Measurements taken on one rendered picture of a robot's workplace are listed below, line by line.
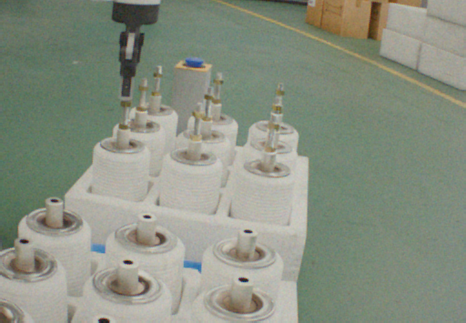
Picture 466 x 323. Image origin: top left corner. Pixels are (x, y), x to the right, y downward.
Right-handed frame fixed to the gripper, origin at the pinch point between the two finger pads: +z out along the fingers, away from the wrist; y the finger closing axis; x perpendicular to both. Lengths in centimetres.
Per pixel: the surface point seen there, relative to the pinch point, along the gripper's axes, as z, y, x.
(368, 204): 35, 44, -61
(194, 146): 7.7, -3.7, -11.6
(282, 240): 18.3, -13.4, -25.8
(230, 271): 10.3, -39.0, -14.2
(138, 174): 13.2, -3.7, -3.3
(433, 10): -5, 247, -161
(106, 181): 14.7, -4.3, 2.0
